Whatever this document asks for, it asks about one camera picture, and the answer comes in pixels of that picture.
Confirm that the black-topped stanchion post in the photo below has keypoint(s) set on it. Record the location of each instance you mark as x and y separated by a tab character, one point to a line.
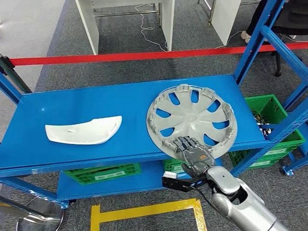
14	78

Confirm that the white curved plastic part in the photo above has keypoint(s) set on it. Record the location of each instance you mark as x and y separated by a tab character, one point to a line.
81	132

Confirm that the grey plastic hubcap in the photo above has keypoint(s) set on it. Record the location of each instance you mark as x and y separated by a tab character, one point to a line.
189	118

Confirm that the green plastic crate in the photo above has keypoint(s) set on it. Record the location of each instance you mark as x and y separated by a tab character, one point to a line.
172	165
269	108
103	173

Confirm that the blue metal shelf rack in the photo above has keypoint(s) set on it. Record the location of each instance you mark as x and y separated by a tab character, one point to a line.
297	164
84	105

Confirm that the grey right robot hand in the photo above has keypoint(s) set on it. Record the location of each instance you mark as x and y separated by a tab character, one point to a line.
197	157

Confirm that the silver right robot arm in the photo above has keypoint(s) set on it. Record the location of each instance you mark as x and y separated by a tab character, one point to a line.
247	210

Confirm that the person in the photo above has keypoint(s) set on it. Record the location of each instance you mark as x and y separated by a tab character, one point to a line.
254	19

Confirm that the white desk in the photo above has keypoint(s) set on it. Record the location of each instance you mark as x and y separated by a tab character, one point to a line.
225	19
87	25

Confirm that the red barrier belt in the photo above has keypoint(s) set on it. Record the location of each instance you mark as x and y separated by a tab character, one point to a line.
120	57

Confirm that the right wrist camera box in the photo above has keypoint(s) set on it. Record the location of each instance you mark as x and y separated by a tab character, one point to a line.
175	184

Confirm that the black office chair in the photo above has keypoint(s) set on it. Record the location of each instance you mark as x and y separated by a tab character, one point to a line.
292	16

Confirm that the chrome stanchion post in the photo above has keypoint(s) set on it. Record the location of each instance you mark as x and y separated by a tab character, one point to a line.
41	220

